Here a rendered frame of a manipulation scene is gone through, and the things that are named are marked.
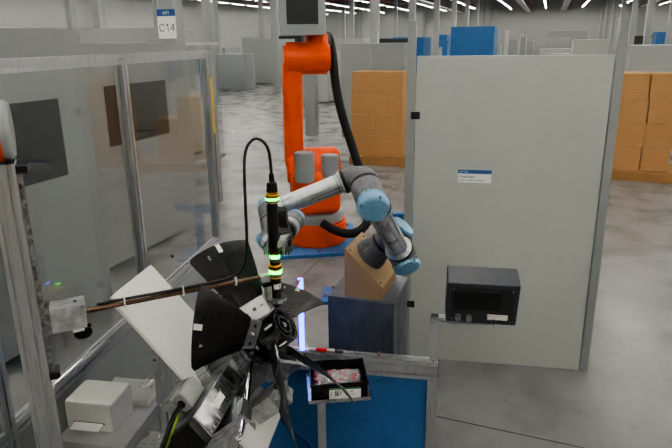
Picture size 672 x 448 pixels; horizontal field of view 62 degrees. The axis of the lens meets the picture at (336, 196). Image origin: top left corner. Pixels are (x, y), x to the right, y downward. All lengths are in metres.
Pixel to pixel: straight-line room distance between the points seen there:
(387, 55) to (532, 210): 8.96
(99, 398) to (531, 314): 2.71
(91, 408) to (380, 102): 8.23
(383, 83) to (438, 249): 6.28
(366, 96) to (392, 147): 0.98
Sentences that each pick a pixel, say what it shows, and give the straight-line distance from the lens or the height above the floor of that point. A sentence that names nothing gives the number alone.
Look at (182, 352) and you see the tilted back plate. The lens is 1.89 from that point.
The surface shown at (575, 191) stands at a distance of 3.67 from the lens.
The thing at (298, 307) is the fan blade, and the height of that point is 1.18.
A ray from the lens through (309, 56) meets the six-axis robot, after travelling 5.65.
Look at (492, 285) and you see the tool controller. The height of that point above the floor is 1.23.
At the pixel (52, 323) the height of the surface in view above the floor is 1.35.
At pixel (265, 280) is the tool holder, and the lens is 1.86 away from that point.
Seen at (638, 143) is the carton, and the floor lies 0.56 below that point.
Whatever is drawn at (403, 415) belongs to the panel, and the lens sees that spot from 2.51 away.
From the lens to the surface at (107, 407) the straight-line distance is 2.07.
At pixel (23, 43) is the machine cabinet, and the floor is 2.10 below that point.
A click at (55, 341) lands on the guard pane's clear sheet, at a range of 2.14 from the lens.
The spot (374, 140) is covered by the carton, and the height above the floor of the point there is 0.42.
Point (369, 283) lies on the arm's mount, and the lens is 2.48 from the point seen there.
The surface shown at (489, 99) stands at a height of 1.75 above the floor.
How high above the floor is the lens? 2.09
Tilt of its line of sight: 15 degrees down
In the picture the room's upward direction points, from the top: 1 degrees counter-clockwise
